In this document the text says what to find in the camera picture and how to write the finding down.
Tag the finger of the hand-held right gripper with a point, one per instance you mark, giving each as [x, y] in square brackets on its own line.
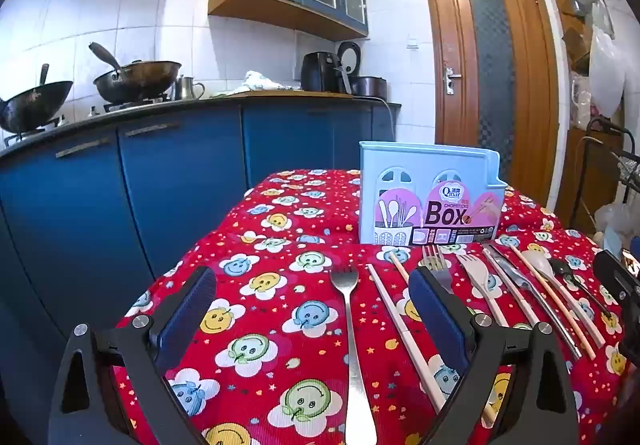
[632, 349]
[615, 275]

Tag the white crumpled bag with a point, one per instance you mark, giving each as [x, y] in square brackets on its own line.
[257, 81]

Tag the small black spoon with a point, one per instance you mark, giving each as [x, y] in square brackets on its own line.
[560, 267]

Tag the black rice cooker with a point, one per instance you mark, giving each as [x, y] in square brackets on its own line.
[370, 86]

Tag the steel kettle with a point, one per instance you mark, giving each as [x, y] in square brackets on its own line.
[186, 89]

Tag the beige plastic fork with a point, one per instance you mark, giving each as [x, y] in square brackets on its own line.
[470, 267]

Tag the gas stove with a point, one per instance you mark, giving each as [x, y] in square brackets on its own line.
[135, 102]

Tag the red smiley flower tablecloth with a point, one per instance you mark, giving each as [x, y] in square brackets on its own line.
[280, 305]

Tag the large steel fork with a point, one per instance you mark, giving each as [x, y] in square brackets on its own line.
[350, 350]

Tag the clear plastic bag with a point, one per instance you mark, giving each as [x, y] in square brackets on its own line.
[612, 222]

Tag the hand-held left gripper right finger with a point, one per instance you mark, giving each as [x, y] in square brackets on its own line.
[440, 320]

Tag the black air fryer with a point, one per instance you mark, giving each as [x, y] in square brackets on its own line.
[320, 72]

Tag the beige chopstick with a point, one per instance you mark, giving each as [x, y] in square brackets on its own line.
[400, 267]
[505, 280]
[405, 340]
[582, 344]

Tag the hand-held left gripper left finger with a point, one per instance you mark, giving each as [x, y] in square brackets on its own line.
[192, 305]

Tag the small metal fork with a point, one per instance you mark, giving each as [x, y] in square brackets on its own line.
[434, 260]

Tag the black metal chair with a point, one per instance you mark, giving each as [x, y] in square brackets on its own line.
[627, 165]

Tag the wooden shelf unit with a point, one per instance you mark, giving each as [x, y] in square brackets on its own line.
[575, 165]

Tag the wooden door with glass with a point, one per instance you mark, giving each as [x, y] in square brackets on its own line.
[450, 15]

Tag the blue kitchen base cabinets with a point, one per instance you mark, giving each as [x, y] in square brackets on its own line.
[175, 190]

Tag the steel knife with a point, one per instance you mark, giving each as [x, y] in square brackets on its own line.
[515, 275]

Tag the small black wok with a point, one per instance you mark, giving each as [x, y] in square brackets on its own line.
[32, 107]

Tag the light blue utensil box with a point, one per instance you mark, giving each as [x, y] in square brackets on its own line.
[400, 165]

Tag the beige plastic spoon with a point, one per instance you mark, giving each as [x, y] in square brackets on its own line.
[539, 262]

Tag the white plastic bag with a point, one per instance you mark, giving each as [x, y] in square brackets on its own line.
[606, 70]

